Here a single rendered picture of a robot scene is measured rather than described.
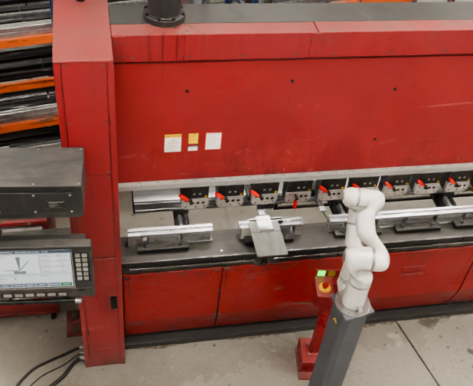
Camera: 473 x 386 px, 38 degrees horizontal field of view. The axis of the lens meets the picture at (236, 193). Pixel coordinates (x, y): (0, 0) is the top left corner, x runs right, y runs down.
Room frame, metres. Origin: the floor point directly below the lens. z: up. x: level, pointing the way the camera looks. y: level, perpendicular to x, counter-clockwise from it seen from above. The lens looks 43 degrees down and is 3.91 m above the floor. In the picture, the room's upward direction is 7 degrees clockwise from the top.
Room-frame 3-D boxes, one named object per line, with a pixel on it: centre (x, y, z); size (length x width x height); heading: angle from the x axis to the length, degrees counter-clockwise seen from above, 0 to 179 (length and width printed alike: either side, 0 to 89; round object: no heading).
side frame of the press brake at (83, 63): (2.80, 0.81, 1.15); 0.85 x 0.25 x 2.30; 15
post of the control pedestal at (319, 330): (2.63, -0.63, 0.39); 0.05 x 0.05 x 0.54; 7
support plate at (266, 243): (2.75, -0.21, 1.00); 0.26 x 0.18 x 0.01; 15
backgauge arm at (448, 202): (3.61, -1.38, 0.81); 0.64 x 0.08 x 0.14; 15
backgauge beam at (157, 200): (3.29, -0.48, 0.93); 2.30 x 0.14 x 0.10; 105
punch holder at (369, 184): (3.04, -0.73, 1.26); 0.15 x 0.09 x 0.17; 105
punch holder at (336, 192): (2.99, -0.54, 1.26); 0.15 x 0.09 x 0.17; 105
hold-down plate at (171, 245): (2.67, 0.39, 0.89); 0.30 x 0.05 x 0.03; 105
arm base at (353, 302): (2.35, -0.69, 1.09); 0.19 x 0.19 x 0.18
